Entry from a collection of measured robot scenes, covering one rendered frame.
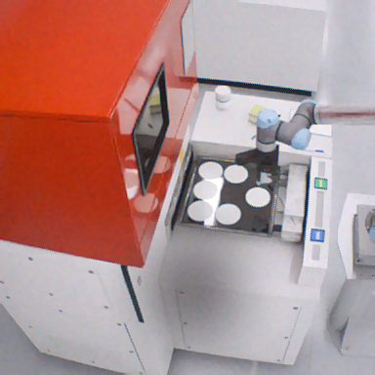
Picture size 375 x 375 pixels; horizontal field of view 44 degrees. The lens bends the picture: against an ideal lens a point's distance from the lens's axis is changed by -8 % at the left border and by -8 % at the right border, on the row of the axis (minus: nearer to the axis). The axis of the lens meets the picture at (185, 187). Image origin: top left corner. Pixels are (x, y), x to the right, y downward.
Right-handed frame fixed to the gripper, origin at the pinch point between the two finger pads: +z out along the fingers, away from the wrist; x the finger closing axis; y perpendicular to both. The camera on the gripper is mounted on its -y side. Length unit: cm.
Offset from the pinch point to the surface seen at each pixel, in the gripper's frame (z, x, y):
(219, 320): 49, -38, -10
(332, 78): 102, 212, 54
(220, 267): 19.2, -28.2, -10.7
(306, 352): 101, -28, 36
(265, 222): 11.3, -10.4, 4.6
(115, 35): -80, -24, -38
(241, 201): 11.3, -1.4, -5.8
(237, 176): 11.3, 11.9, -8.8
